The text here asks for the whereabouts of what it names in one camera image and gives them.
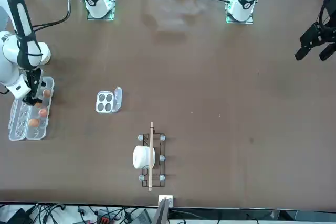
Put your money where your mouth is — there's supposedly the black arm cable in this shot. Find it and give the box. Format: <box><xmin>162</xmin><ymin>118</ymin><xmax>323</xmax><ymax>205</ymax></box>
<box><xmin>31</xmin><ymin>0</ymin><xmax>72</xmax><ymax>35</ymax></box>

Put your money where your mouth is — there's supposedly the aluminium frame post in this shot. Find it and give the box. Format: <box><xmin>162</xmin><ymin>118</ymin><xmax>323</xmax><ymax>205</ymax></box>
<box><xmin>151</xmin><ymin>194</ymin><xmax>174</xmax><ymax>224</ymax></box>

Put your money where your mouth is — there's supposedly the white round bowl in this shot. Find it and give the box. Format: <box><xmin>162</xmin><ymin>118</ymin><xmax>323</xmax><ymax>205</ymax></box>
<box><xmin>39</xmin><ymin>42</ymin><xmax>52</xmax><ymax>65</ymax></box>

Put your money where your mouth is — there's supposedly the large black power adapter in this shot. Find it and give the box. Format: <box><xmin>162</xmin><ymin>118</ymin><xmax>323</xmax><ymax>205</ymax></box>
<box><xmin>5</xmin><ymin>207</ymin><xmax>32</xmax><ymax>224</ymax></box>

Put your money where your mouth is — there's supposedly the transparent twelve-slot egg tray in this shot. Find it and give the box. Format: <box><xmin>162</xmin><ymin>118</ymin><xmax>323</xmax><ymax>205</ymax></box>
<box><xmin>8</xmin><ymin>76</ymin><xmax>55</xmax><ymax>141</ymax></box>

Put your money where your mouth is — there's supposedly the black wire rack wooden bar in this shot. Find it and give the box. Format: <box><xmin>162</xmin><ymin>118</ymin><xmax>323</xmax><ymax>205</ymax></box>
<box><xmin>138</xmin><ymin>122</ymin><xmax>167</xmax><ymax>192</ymax></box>

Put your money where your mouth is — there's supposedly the transparent four-slot egg tray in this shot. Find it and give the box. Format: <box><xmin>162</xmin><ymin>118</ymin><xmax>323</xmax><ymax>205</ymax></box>
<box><xmin>94</xmin><ymin>86</ymin><xmax>123</xmax><ymax>114</ymax></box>

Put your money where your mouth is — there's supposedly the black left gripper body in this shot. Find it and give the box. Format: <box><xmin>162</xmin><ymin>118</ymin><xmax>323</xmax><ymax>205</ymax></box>
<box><xmin>318</xmin><ymin>0</ymin><xmax>336</xmax><ymax>44</ymax></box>

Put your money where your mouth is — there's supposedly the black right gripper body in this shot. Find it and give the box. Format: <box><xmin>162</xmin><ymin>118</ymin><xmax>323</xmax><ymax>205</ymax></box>
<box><xmin>25</xmin><ymin>83</ymin><xmax>36</xmax><ymax>102</ymax></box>

